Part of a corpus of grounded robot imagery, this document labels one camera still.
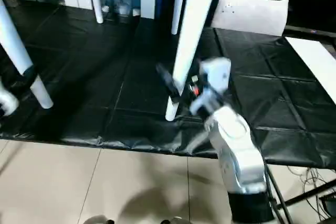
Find tangled floor cables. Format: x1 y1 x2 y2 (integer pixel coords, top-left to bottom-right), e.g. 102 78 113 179
288 166 336 222

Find white side table board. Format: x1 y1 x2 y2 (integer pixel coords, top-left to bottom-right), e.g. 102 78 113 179
285 36 336 105

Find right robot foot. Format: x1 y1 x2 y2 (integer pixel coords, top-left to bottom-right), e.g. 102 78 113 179
161 216 190 224

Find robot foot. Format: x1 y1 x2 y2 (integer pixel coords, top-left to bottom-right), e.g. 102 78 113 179
83 215 115 224
161 216 190 224

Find white plastic chair shell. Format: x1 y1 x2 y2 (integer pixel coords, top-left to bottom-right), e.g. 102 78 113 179
211 0 289 36

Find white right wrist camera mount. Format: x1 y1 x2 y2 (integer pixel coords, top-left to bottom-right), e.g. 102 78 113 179
188 56 232 116

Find black stand leg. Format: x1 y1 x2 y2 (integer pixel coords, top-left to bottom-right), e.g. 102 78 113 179
283 179 336 207

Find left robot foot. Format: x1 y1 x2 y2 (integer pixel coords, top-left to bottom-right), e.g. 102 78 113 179
83 215 115 224

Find black flat monitor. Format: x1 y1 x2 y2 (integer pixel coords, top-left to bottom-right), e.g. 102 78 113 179
285 26 336 37

